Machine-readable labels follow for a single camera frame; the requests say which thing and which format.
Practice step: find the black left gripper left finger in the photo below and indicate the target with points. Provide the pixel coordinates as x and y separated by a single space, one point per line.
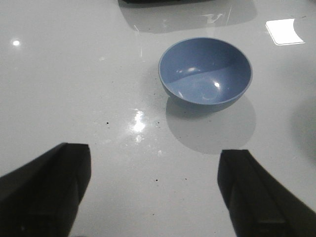
41 198

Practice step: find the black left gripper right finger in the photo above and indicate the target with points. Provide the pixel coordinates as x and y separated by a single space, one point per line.
259 205

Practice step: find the blue bowl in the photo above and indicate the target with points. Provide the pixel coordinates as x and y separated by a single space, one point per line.
204 74

